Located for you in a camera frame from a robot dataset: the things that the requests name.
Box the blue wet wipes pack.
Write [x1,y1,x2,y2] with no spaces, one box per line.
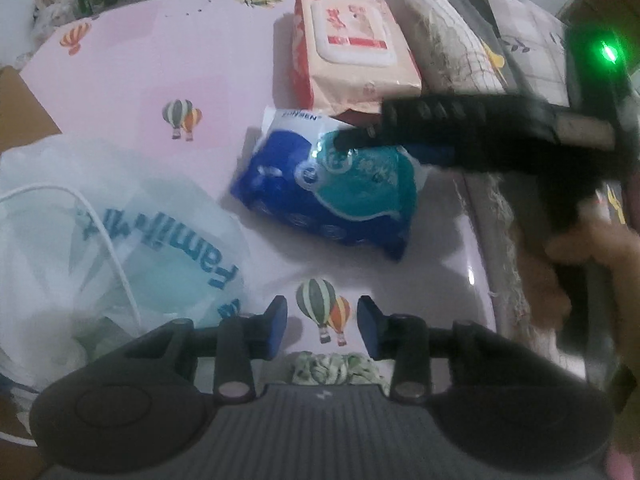
[230,107,431,263]

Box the white cable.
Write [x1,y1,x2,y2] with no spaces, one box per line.
[0,185,143,333]

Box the cardboard box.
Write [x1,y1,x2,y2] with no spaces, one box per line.
[0,65,63,153]

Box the pile of crumpled white trash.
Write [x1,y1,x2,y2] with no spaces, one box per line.
[31,0,76,28]

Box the person's right forearm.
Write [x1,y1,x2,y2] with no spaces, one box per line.
[595,260,640,411]

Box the grey printed blanket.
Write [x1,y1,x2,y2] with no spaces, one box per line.
[405,0,640,111]

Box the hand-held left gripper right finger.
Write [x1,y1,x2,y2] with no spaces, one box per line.
[356,296,521,403]

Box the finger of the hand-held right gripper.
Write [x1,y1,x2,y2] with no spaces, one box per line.
[332,127,501,171]
[381,92,561,133]

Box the orange wet wipes pack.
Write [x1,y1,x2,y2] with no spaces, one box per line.
[272,0,423,118]

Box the person's right hand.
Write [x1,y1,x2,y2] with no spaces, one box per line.
[545,195,640,286]

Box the green patterned scrunchie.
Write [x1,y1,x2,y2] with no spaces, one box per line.
[290,352,391,387]

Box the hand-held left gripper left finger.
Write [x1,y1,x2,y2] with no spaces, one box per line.
[125,296,290,403]

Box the rolled beige fringed mat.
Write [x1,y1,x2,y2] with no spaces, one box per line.
[360,0,532,341]

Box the large white plastic bag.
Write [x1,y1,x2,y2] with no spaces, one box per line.
[0,135,248,411]

